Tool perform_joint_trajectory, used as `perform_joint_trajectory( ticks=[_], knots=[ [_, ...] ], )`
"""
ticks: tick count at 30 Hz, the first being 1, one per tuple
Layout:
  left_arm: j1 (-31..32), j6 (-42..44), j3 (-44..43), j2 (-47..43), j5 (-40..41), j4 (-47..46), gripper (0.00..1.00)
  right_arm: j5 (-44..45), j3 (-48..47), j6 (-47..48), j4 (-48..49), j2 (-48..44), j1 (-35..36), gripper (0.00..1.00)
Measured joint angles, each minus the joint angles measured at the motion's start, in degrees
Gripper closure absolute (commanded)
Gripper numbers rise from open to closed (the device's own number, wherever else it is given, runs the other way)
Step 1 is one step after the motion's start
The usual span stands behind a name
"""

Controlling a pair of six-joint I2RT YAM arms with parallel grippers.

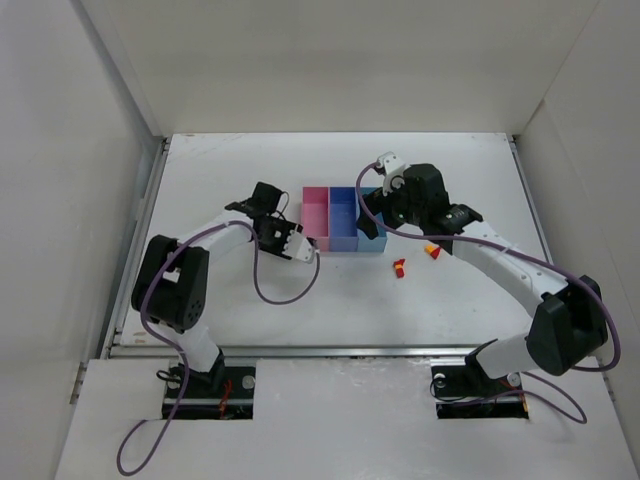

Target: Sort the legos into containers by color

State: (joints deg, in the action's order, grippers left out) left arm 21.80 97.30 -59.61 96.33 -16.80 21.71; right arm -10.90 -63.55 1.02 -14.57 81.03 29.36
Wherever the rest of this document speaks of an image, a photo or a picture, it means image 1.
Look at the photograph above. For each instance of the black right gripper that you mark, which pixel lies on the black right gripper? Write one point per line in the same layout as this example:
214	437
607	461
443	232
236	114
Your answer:
375	206

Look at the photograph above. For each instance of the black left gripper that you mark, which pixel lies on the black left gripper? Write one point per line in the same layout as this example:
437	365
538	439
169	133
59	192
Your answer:
279	236

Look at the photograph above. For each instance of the red yellow lego piece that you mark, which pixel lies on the red yellow lego piece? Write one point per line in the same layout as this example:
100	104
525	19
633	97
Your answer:
399	267

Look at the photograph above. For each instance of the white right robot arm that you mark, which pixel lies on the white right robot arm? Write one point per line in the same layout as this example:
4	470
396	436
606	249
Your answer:
569	320

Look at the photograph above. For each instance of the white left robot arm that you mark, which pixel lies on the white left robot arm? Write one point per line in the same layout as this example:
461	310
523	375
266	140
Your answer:
171	287

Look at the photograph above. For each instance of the pink bin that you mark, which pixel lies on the pink bin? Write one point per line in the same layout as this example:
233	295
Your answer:
315	215

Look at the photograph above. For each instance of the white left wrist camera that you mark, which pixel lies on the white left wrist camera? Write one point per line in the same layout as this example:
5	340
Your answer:
298	247

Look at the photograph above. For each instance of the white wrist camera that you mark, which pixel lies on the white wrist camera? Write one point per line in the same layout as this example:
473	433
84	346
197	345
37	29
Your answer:
298	247
391	167

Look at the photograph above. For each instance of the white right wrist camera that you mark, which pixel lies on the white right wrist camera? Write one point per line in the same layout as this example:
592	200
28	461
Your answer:
391	167

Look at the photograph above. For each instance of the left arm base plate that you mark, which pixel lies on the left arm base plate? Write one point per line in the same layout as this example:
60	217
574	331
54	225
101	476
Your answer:
231	399

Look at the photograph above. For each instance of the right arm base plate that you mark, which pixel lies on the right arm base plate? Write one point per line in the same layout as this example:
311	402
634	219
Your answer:
480	395

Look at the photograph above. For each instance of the aluminium rail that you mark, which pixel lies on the aluminium rail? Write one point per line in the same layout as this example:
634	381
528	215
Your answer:
117	351

